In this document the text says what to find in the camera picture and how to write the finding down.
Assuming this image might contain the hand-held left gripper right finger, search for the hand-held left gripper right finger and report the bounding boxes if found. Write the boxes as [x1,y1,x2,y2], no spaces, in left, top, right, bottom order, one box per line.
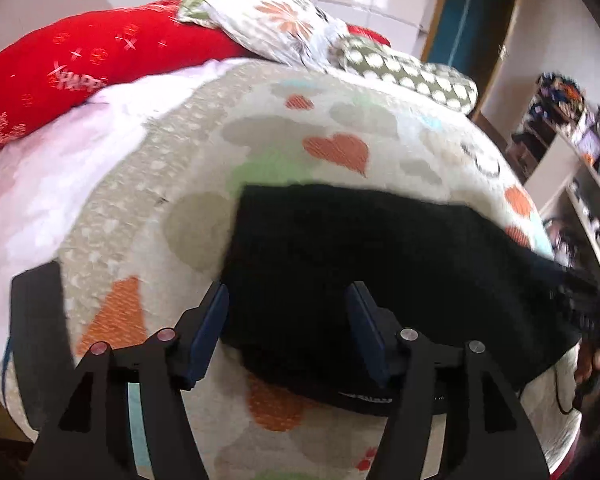
[344,282,552,480]

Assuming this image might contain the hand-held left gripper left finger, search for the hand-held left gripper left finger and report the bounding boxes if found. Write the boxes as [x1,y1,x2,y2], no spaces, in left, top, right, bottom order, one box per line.
[25,282,230,480]

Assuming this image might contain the black pants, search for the black pants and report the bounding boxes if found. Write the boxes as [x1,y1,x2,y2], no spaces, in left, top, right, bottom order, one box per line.
[219,182,600,417]

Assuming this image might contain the person's right hand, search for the person's right hand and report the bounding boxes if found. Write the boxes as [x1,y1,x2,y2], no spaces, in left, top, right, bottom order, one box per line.
[576,341,600,395]

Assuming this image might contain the white cluttered shelf unit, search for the white cluttered shelf unit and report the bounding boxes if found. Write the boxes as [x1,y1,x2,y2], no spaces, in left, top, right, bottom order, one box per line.
[510,72,600,281]

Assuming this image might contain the heart print blanket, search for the heart print blanket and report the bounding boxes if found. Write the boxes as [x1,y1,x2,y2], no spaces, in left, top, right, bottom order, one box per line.
[0,58,581,480]

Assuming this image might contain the pale pink bed sheet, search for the pale pink bed sheet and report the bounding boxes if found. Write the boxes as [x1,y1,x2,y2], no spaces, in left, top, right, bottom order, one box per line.
[0,58,253,386]

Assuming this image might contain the green polka dot pillow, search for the green polka dot pillow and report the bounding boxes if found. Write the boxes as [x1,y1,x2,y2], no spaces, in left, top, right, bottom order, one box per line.
[336,36,480,114]

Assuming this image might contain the red printed pillow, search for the red printed pillow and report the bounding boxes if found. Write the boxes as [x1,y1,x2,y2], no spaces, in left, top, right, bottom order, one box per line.
[0,0,392,166]

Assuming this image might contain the floral white pillow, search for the floral white pillow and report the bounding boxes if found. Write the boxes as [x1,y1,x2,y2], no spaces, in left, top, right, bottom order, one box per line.
[175,0,352,72]

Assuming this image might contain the blue door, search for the blue door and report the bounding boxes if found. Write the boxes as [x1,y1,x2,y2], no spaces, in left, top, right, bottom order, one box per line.
[426,0,513,74]

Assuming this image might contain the white round headboard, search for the white round headboard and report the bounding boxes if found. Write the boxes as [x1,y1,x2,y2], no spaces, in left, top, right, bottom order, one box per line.
[0,0,112,65]

